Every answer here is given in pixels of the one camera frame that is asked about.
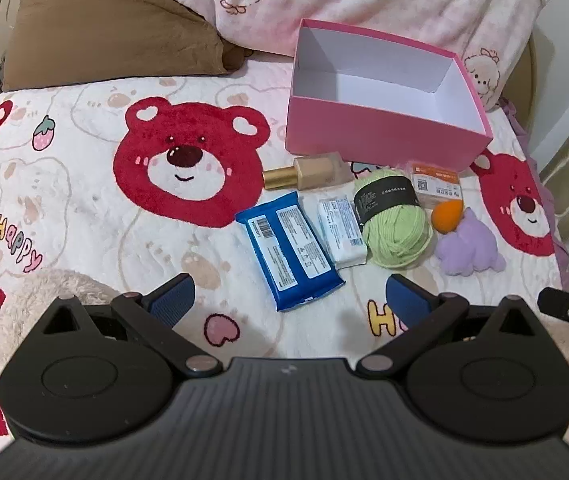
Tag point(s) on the pink cardboard box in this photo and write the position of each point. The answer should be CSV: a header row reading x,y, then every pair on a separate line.
x,y
384,125

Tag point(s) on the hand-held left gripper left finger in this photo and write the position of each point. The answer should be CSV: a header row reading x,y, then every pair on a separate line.
x,y
172,301

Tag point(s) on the brown pillow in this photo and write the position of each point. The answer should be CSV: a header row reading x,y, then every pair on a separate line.
x,y
109,35

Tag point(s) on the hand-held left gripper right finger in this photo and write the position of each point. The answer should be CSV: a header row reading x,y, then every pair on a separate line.
x,y
407,301

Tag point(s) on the white wet wipes pack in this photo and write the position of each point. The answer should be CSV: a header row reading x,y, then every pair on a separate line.
x,y
340,230

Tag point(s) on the orange makeup sponge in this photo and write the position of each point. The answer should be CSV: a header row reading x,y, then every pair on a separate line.
x,y
445,219

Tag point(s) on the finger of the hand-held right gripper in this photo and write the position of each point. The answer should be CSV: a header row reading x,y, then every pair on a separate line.
x,y
559,304

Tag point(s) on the purple plush toy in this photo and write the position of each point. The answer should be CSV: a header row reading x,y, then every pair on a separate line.
x,y
469,250

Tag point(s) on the clear orange-labelled packet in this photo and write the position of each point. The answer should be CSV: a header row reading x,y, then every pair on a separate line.
x,y
434,182

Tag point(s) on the red bear printed blanket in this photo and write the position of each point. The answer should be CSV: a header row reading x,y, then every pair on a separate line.
x,y
114,185

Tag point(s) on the blue wet wipes pack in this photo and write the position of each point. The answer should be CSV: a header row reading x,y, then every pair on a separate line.
x,y
289,250

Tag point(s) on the foundation bottle with gold cap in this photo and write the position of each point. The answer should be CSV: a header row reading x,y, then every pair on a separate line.
x,y
309,172

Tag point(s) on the green yarn ball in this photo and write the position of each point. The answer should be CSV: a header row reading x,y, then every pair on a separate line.
x,y
397,230

